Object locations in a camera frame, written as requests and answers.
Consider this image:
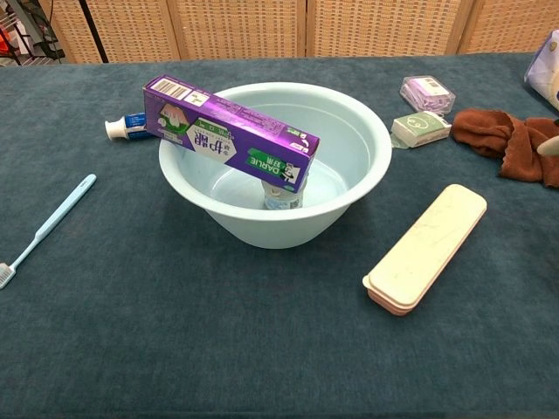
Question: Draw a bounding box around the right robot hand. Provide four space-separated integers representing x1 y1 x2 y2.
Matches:
535 134 559 157

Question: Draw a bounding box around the cream pink toothbrush case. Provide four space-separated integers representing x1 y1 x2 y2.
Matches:
362 183 488 317

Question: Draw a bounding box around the white lidded small jar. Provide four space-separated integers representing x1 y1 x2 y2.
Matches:
261 181 303 210

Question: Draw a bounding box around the purple toothpaste box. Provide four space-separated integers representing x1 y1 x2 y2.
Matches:
141 74 321 195

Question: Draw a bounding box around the brown towel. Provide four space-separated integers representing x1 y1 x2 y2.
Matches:
451 108 559 189

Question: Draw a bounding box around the clear purple floss pick box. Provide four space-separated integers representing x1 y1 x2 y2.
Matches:
400 75 457 113

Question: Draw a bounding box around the light blue plastic basin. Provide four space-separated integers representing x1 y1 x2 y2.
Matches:
158 81 395 251

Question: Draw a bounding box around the white blue toothpaste tube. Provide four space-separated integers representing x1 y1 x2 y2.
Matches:
104 112 154 141

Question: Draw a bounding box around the purple white tissue pack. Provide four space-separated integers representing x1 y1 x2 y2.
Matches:
523 32 559 110

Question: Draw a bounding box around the wicker folding screen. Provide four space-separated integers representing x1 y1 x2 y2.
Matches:
38 0 559 65

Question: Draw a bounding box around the teal tablecloth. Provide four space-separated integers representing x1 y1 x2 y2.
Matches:
0 52 559 419

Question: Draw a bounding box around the black stand pole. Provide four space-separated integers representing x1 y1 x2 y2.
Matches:
78 0 109 64

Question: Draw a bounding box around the light blue toothbrush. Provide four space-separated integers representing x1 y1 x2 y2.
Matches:
0 174 97 291

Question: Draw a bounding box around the metal storage rack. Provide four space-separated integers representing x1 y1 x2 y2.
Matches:
0 0 66 67

